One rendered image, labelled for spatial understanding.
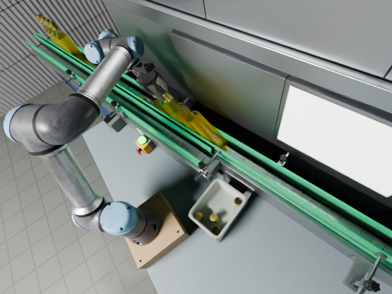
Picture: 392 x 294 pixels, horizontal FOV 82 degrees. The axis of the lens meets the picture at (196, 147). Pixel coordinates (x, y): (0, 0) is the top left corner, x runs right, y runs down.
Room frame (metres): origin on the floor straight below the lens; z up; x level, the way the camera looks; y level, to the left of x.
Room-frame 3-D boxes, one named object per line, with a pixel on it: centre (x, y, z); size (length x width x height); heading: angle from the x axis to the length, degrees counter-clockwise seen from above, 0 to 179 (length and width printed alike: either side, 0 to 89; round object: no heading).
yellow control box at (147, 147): (0.74, 0.26, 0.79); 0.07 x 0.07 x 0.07; 30
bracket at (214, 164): (0.41, -0.03, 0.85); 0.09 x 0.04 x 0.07; 120
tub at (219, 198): (0.25, 0.01, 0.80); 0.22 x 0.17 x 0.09; 120
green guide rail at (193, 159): (1.18, 0.45, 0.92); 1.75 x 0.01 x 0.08; 30
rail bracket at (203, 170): (0.40, -0.01, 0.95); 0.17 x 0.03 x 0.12; 120
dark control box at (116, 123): (0.98, 0.40, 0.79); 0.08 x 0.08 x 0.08; 30
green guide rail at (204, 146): (1.22, 0.38, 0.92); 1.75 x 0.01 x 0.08; 30
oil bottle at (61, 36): (1.58, 0.53, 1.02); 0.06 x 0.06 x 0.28; 30
